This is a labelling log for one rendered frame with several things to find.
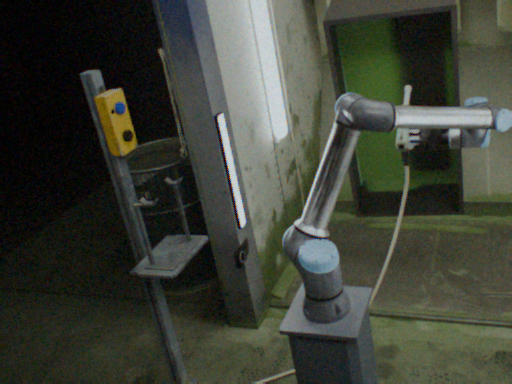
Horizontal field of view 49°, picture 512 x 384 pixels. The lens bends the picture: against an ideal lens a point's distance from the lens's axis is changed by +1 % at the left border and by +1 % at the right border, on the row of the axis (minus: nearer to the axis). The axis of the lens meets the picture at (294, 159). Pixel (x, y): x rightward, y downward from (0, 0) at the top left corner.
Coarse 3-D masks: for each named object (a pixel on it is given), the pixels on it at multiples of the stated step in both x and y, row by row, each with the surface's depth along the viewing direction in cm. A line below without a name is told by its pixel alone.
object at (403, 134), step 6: (408, 90) 270; (408, 96) 266; (408, 102) 262; (402, 132) 242; (408, 132) 244; (402, 138) 238; (408, 138) 245; (396, 144) 238; (402, 144) 237; (402, 150) 239; (408, 150) 251; (402, 156) 253; (408, 156) 253; (408, 162) 256
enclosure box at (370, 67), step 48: (336, 0) 281; (384, 0) 267; (432, 0) 254; (336, 48) 291; (384, 48) 299; (432, 48) 294; (336, 96) 282; (384, 96) 315; (432, 96) 310; (384, 144) 334; (384, 192) 339; (432, 192) 330
